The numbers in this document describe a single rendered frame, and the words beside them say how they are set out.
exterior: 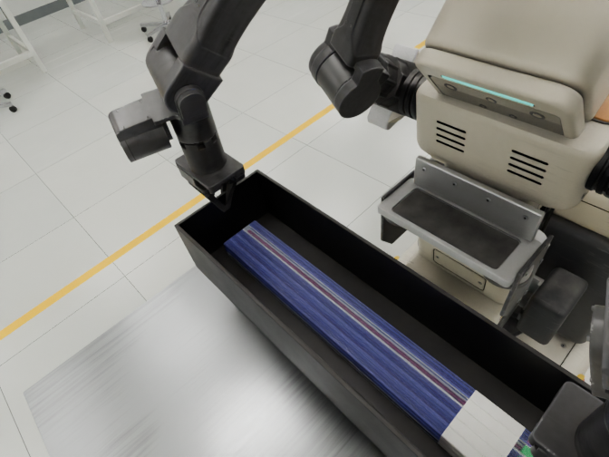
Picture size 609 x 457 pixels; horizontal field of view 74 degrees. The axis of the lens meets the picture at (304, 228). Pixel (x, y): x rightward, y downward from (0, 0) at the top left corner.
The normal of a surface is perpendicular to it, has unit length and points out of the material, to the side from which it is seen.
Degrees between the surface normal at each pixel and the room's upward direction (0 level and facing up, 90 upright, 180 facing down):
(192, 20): 49
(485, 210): 90
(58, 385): 0
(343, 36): 78
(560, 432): 1
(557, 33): 42
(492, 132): 98
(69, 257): 0
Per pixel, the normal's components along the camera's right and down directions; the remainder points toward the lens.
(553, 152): -0.69, 0.66
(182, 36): -0.60, 0.01
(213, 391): -0.13, -0.66
